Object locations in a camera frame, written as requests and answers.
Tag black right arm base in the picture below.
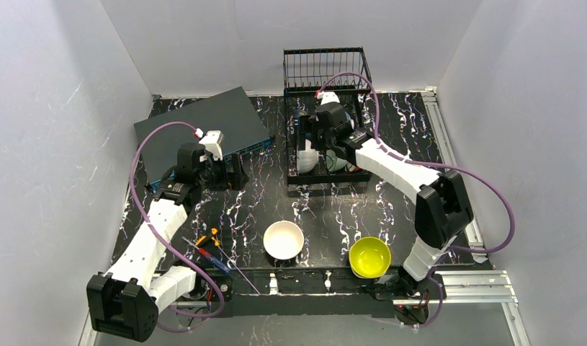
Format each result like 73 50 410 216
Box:
357 270 447 329

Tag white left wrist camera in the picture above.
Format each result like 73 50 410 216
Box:
194 128 224 161

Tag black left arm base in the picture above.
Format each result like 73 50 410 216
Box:
165 275 233 328

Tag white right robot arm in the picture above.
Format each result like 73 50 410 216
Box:
297 102 474 282

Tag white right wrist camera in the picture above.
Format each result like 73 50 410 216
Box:
315 91 341 106

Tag black wire dish rack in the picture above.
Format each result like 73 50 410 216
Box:
282 47 372 197

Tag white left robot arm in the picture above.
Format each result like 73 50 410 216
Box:
86 139 248 342

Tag grey blue network switch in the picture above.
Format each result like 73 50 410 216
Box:
133 86 276 190

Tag orange handled pliers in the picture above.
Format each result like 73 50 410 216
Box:
194 228 220 248

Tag red blue screwdriver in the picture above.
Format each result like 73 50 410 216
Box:
183 237 231 275

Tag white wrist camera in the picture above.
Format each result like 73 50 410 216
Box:
194 128 224 161
315 91 341 106

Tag celadon green bowl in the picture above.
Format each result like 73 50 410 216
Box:
296 139 319 174

